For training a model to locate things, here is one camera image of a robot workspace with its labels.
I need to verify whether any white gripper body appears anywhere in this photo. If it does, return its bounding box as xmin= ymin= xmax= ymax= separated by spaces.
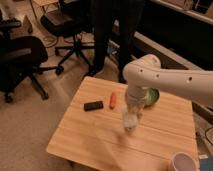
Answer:
xmin=125 ymin=85 xmax=148 ymax=118

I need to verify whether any white sponge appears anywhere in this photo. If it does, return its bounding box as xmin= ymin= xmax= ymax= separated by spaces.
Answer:
xmin=123 ymin=122 xmax=137 ymax=131

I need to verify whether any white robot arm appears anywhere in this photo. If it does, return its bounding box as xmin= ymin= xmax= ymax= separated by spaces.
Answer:
xmin=123 ymin=54 xmax=213 ymax=117

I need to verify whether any green ceramic bowl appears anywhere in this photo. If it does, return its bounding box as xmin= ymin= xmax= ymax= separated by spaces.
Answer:
xmin=145 ymin=88 xmax=160 ymax=107

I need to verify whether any ceramic cup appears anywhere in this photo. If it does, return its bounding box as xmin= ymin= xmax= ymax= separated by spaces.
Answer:
xmin=168 ymin=152 xmax=197 ymax=171

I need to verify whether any orange carrot toy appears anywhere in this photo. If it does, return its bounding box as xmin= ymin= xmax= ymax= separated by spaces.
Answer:
xmin=109 ymin=92 xmax=116 ymax=109

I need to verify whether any black rectangular remote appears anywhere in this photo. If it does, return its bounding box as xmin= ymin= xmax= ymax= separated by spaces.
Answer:
xmin=84 ymin=101 xmax=104 ymax=111

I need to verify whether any person in dark clothes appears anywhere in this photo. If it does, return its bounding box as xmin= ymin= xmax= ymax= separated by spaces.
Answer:
xmin=87 ymin=0 xmax=146 ymax=84

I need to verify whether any black office chair back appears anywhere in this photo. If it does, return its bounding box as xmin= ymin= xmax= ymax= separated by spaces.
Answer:
xmin=40 ymin=0 xmax=93 ymax=75

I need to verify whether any black office chair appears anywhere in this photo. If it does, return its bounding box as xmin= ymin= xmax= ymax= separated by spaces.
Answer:
xmin=0 ymin=19 xmax=58 ymax=103
xmin=40 ymin=0 xmax=93 ymax=75

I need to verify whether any black office chair left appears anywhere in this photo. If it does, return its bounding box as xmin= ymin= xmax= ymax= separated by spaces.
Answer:
xmin=0 ymin=19 xmax=58 ymax=103

